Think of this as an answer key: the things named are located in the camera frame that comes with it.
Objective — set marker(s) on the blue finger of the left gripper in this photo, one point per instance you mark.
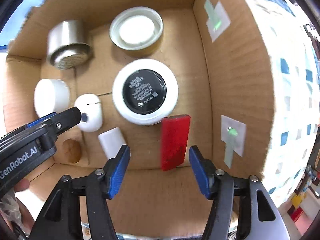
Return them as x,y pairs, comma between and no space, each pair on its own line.
58,123

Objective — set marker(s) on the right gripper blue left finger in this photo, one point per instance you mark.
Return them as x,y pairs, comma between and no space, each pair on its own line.
116,171

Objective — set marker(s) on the white round jar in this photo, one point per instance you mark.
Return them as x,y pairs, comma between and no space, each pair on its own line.
51,95

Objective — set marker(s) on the white earbuds case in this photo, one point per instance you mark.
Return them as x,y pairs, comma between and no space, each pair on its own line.
91,112

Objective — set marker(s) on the gold rimmed white jar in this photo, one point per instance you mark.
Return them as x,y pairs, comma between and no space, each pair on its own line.
138,31

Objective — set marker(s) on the red rectangular case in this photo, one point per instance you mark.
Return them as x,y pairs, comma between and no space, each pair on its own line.
174,138

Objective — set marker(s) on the person's left hand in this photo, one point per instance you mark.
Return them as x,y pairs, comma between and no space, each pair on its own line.
15,205

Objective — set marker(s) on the silver metal tin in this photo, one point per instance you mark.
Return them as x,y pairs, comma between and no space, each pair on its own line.
67,45

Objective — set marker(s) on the open cardboard box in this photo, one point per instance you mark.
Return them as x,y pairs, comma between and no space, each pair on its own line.
216,52

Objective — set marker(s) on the plaid checkered tablecloth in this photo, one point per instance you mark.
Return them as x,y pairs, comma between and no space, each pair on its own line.
296,95

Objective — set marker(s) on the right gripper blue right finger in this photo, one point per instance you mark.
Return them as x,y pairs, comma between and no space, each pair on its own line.
202,169

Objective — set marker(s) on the small white cylinder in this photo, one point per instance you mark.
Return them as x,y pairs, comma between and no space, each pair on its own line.
111,142

